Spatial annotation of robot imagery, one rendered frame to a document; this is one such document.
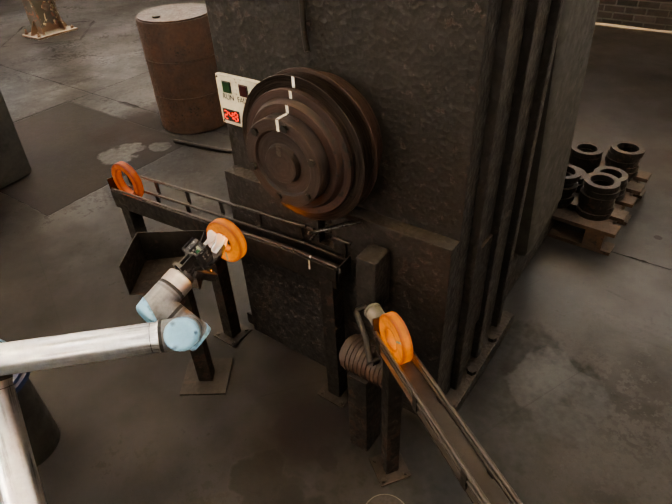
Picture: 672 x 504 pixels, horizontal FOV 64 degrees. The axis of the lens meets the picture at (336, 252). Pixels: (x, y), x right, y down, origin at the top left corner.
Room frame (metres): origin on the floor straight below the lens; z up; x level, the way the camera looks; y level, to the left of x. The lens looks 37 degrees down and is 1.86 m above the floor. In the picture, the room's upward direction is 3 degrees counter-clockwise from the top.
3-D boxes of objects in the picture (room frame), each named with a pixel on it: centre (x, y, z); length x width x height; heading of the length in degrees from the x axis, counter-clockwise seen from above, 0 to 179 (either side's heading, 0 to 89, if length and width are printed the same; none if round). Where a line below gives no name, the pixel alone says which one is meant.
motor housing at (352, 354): (1.19, -0.11, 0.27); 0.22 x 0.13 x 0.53; 53
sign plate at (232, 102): (1.79, 0.28, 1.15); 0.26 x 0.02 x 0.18; 53
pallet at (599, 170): (2.94, -1.27, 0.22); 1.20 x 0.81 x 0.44; 51
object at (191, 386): (1.57, 0.62, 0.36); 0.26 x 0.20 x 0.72; 88
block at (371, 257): (1.37, -0.12, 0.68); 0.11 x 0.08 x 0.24; 143
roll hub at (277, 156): (1.42, 0.13, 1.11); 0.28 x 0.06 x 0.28; 53
